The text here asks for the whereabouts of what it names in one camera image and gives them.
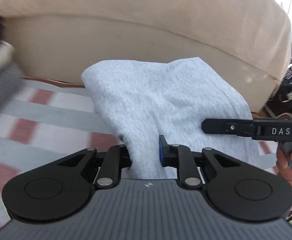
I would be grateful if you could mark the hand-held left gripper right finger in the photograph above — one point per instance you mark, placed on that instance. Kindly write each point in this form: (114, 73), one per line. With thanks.
(161, 155)

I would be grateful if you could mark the person's right hand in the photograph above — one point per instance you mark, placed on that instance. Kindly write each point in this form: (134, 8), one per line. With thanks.
(287, 175)

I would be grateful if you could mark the checkered floor mat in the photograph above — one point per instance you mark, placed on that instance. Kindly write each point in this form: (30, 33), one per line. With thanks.
(48, 112)

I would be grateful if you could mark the light grey t-shirt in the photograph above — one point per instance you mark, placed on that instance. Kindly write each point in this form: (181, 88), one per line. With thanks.
(148, 92)

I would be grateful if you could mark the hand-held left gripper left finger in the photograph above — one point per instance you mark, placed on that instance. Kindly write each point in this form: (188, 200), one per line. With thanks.
(115, 155)

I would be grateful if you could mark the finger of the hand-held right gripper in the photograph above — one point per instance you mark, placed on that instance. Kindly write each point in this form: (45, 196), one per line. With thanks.
(218, 126)

